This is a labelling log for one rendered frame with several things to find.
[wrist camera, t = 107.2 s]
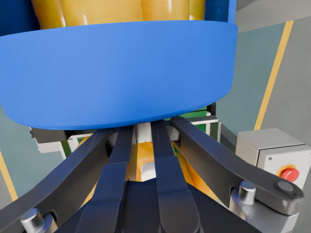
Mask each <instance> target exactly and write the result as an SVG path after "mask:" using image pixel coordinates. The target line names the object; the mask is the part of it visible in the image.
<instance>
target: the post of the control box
mask: <svg viewBox="0 0 311 233"><path fill-rule="evenodd" d="M220 142H221V144H222V145H223V146H225V147H226V148H227V149H229V150H230V151H232V152H233V153H234V154H235V153H236V142H237V136H236V135H235V134H234V133H232V132H231V131H230V130H229V129H228V128H226V127H225V126H224V125H223V124H222V123H221V134H220Z"/></svg>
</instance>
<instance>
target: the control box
mask: <svg viewBox="0 0 311 233"><path fill-rule="evenodd" d="M235 154H236V155H237V156H239V157H240V158H241V159H243V160H244V161H246V162H247V163H250V164H252V165H254V166H257V167H259V168H261V169H263V170H265V171H268V172H270V173H272V174H274V175H277V176H279V177H281V175H282V172H283V171H284V170H286V169H290V168H295V169H297V170H298V171H299V177H298V179H297V180H295V181H294V182H292V183H294V184H296V185H297V186H298V187H299V188H300V189H301V190H302V188H303V186H304V183H305V180H306V177H307V174H308V171H309V168H310V166H311V147H310V146H309V145H306V144H304V143H303V142H301V141H299V140H297V139H295V138H293V137H292V136H290V135H288V134H286V133H284V132H283V131H281V130H279V129H277V128H271V129H260V130H252V131H243V132H238V135H237V142H236V153H235Z"/></svg>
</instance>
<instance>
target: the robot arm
mask: <svg viewBox="0 0 311 233"><path fill-rule="evenodd" d="M145 141H146V142H151V141H152V143H153V152H154V162H155V175H156V177H155V178H152V179H149V180H146V181H142V182H139V181H136V178H137V150H138V142H139V143H143V142H145ZM171 141H172V144H173V145H174V146H175V147H176V149H177V150H178V151H179V152H180V153H181V155H182V156H183V157H184V158H185V160H186V161H187V162H188V163H189V164H190V166H191V167H192V168H193V169H194V170H195V171H196V172H197V174H198V175H199V176H200V177H201V178H202V180H203V181H204V182H205V183H206V185H207V186H208V187H209V188H210V189H211V191H212V192H213V193H214V194H215V195H216V197H217V198H218V199H219V200H220V201H221V202H222V203H223V204H224V205H225V206H226V207H227V208H228V209H229V210H228V209H227V208H226V207H224V206H223V205H221V204H220V203H218V202H216V201H215V200H214V199H212V198H211V197H209V196H208V195H206V194H205V193H203V192H202V191H200V190H199V189H197V188H196V187H194V186H193V185H191V184H189V183H187V182H186V180H185V177H184V174H183V171H182V168H181V165H180V162H179V160H178V157H177V155H176V156H175V154H174V151H173V148H172V145H171ZM95 185H96V187H95V190H94V193H93V196H92V198H91V199H90V200H89V201H88V202H87V203H85V204H84V205H83V206H82V204H83V203H84V201H85V200H86V198H87V197H88V195H89V194H90V192H91V191H92V189H93V188H94V186H95ZM304 198H305V194H304V193H303V191H302V190H301V189H300V188H299V187H298V186H297V185H296V184H294V183H292V182H290V181H288V180H286V179H284V178H281V177H279V176H277V175H274V174H272V173H270V172H268V171H265V170H263V169H261V168H259V167H257V166H254V165H252V164H250V163H247V162H246V161H244V160H243V159H241V158H240V157H239V156H237V155H236V154H234V153H233V152H232V151H230V150H229V149H227V148H226V147H225V146H223V145H222V144H220V143H219V142H217V141H216V140H215V139H213V138H212V137H210V136H209V135H208V134H206V133H205V132H203V131H202V130H200V129H199V128H198V127H196V126H195V125H193V124H192V123H191V122H189V121H188V120H186V119H185V118H183V117H181V116H174V117H172V118H170V121H166V120H163V119H162V120H158V121H153V122H148V123H142V124H135V125H129V126H123V127H115V128H106V129H98V130H96V131H95V132H94V133H93V134H92V135H91V136H90V137H89V138H88V139H86V140H85V141H84V142H83V143H82V144H81V145H80V146H79V147H78V148H77V149H75V150H74V151H73V152H72V153H71V154H70V155H69V156H68V157H67V158H66V159H65V160H64V161H63V162H61V163H60V164H59V165H58V166H57V167H56V168H55V169H54V170H52V171H51V172H50V173H49V174H48V175H47V176H46V177H45V178H44V179H42V180H41V181H40V182H39V183H38V184H37V185H36V186H35V187H34V188H32V189H31V190H30V191H28V192H27V193H25V194H24V195H22V196H21V197H19V198H18V199H16V200H15V201H13V202H12V203H10V204H8V205H7V206H5V207H4V208H3V209H1V210H0V233H292V231H293V228H294V225H295V223H296V220H297V217H298V214H299V212H300V209H301V206H302V203H303V200H304ZM81 206H82V207H81Z"/></svg>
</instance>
